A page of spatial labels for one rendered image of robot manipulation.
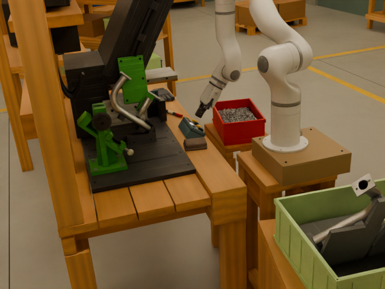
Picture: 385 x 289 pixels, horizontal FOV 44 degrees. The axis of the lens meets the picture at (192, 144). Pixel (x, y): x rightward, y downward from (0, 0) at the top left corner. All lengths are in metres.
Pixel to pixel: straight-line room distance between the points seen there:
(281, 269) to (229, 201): 0.36
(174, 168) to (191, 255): 1.07
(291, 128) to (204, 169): 0.39
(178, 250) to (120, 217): 1.28
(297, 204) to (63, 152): 0.79
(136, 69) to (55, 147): 0.75
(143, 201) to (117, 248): 1.29
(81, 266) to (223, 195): 0.58
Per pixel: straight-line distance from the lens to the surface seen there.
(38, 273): 3.00
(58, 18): 1.75
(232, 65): 2.14
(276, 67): 1.81
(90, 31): 5.36
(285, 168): 1.85
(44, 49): 1.47
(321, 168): 1.93
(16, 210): 3.67
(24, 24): 1.45
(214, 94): 2.23
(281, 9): 8.51
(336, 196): 1.69
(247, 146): 2.33
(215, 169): 1.90
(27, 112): 1.64
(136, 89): 2.18
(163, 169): 1.93
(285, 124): 1.93
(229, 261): 1.96
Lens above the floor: 1.81
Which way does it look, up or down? 25 degrees down
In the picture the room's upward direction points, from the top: 4 degrees counter-clockwise
